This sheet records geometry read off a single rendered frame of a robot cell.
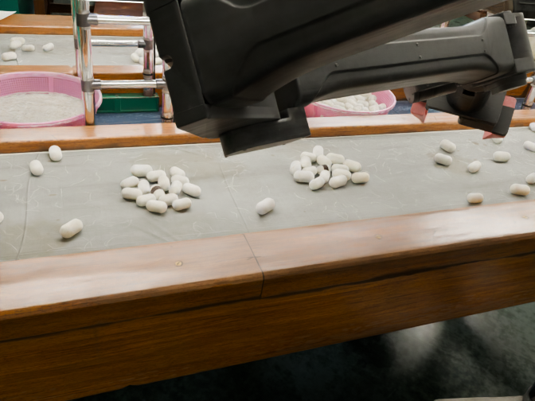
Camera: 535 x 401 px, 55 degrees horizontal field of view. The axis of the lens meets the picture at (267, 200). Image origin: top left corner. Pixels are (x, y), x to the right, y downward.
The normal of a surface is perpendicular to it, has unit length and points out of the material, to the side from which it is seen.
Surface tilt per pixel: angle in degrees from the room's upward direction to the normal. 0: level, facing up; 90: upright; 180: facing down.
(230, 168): 0
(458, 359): 0
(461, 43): 52
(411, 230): 0
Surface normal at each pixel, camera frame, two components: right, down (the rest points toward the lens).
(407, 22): 0.23, 0.97
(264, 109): 0.87, -0.21
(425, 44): 0.56, -0.11
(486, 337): 0.13, -0.83
